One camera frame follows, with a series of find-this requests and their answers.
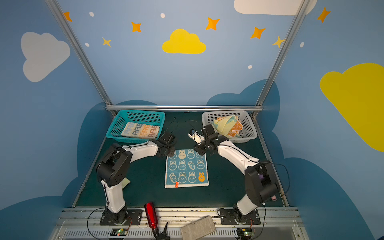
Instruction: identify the yellow-green towel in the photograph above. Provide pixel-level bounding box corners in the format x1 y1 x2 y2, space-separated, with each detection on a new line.
212 115 238 138

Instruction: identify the cream RABBIT lettered towel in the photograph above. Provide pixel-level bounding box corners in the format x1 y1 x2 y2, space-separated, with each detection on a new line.
121 122 160 140

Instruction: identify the blue bunny pattern towel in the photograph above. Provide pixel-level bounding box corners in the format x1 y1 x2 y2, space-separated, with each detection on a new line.
165 149 209 189

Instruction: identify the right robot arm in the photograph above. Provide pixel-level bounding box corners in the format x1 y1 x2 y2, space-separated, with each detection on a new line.
188 125 281 224

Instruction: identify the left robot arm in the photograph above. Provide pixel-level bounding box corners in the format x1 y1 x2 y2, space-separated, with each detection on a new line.
96 132 176 226

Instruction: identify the orange patterned towel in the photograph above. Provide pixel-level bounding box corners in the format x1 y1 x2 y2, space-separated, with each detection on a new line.
228 120 243 138

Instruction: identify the teal plastic basket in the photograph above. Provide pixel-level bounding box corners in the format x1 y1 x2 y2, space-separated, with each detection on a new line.
106 110 166 144

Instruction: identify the white plastic basket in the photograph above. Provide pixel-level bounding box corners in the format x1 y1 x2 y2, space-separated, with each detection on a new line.
202 111 257 143

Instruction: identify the yellow-green sticky paper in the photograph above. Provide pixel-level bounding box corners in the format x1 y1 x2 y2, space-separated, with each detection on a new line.
122 178 131 189

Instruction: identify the red metal bottle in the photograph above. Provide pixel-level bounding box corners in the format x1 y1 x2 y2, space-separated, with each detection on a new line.
144 202 158 230

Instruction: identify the grey sponge block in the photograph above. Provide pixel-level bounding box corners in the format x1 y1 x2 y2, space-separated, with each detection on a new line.
181 216 216 240

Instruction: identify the black clamp tool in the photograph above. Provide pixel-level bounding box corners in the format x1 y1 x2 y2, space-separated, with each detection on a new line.
152 223 171 240

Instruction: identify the right green circuit board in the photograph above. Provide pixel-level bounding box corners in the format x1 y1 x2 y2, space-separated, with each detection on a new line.
236 228 254 240

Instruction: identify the green circuit board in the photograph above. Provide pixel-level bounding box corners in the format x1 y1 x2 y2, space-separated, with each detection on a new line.
110 228 129 237
236 228 254 240

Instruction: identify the left green circuit board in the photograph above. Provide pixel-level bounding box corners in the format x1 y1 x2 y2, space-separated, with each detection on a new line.
110 228 129 237

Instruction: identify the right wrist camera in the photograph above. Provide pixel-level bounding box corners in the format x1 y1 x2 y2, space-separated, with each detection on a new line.
188 129 205 145

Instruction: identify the right aluminium frame post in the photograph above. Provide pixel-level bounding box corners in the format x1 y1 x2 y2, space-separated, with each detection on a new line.
252 0 311 120

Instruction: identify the aluminium frame post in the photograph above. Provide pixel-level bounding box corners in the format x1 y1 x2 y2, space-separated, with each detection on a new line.
252 0 311 120
45 0 113 107

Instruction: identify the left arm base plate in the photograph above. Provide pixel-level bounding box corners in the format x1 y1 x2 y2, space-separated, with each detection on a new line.
100 208 143 226

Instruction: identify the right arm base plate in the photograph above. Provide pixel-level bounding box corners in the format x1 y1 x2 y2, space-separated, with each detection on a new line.
218 208 261 225

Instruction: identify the left aluminium frame post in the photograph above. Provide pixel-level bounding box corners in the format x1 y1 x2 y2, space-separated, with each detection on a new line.
45 0 113 107

